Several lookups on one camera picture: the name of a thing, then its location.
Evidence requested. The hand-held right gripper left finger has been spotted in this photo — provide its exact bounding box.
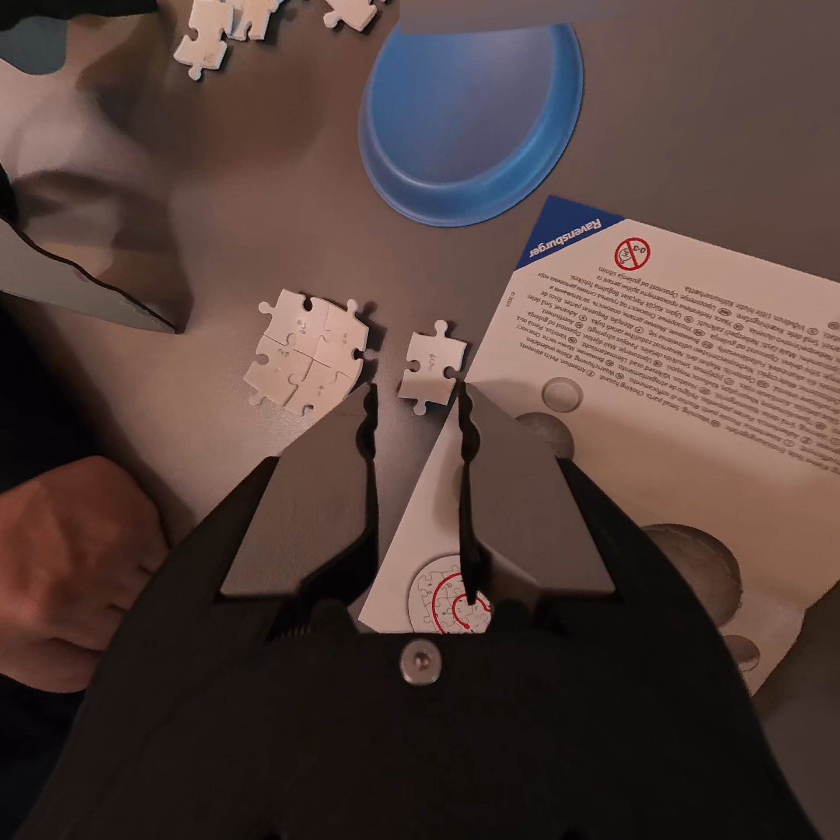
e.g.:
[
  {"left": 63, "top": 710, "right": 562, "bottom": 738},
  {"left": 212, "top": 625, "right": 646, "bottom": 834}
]
[{"left": 218, "top": 382, "right": 382, "bottom": 599}]

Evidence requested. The white jigsaw piece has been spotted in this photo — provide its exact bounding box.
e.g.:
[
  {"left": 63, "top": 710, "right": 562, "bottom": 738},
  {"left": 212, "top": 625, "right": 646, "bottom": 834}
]
[{"left": 395, "top": 319, "right": 469, "bottom": 416}]

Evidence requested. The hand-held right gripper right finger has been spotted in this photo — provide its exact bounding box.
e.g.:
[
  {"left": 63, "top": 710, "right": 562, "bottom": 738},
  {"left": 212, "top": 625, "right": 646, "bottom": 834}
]
[{"left": 456, "top": 382, "right": 619, "bottom": 609}]

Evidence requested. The pile of loose puzzle pieces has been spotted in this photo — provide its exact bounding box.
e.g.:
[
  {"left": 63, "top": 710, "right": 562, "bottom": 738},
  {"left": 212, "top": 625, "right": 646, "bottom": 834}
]
[{"left": 172, "top": 0, "right": 395, "bottom": 81}]

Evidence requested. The person's dark clothing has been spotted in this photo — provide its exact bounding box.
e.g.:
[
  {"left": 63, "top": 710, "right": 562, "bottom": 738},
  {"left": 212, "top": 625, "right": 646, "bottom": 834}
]
[{"left": 0, "top": 675, "right": 89, "bottom": 840}]

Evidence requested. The blue plastic bowl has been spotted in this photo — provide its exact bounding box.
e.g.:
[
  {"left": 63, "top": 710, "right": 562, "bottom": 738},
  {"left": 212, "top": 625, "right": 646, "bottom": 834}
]
[{"left": 358, "top": 23, "right": 585, "bottom": 228}]

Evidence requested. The person's left hand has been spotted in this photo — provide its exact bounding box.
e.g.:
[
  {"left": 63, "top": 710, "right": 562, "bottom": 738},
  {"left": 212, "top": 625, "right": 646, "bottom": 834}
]
[{"left": 0, "top": 455, "right": 170, "bottom": 694}]

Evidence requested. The joined four-piece puzzle section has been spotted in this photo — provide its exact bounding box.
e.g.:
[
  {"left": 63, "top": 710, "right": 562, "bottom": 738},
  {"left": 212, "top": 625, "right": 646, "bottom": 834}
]
[{"left": 243, "top": 288, "right": 372, "bottom": 416}]

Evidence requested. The printed instruction leaflet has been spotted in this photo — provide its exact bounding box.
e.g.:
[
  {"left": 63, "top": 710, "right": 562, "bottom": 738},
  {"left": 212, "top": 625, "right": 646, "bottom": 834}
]
[{"left": 358, "top": 194, "right": 840, "bottom": 698}]

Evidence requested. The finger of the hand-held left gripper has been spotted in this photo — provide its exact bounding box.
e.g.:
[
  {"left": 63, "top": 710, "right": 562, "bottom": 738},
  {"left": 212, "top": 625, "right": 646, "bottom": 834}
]
[{"left": 0, "top": 164, "right": 181, "bottom": 336}]

